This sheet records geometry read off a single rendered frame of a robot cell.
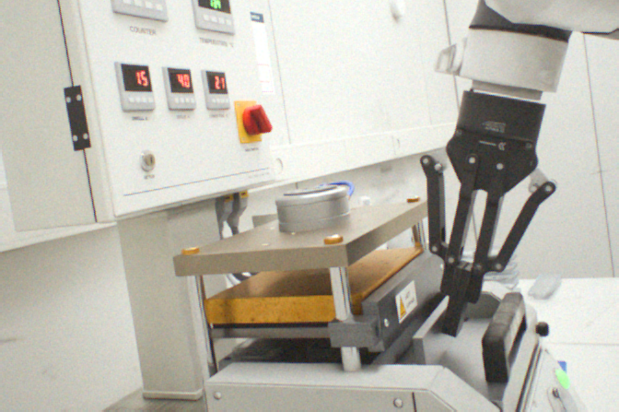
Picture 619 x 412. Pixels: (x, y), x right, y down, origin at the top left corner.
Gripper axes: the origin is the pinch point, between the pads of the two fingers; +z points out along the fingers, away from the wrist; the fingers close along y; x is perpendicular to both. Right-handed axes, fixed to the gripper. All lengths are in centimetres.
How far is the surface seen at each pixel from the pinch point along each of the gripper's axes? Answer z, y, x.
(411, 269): -1.4, -5.2, 0.0
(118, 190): -5.6, -30.7, -15.2
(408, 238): 22, -29, 96
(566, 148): 3, -3, 251
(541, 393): 8.3, 9.4, 3.7
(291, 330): 4.3, -12.8, -10.4
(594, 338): 23, 17, 68
